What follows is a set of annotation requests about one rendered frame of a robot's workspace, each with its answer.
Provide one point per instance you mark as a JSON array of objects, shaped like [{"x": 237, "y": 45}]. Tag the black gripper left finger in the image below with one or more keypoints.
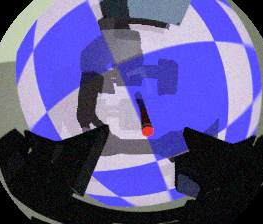
[{"x": 74, "y": 158}]

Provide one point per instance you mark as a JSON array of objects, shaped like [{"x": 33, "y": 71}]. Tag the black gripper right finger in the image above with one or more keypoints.
[{"x": 214, "y": 158}]

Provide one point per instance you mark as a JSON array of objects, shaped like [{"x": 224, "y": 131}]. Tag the dark red peg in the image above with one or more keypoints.
[{"x": 147, "y": 128}]

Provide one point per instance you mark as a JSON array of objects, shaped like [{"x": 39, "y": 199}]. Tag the grey sloped panel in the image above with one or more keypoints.
[{"x": 169, "y": 11}]

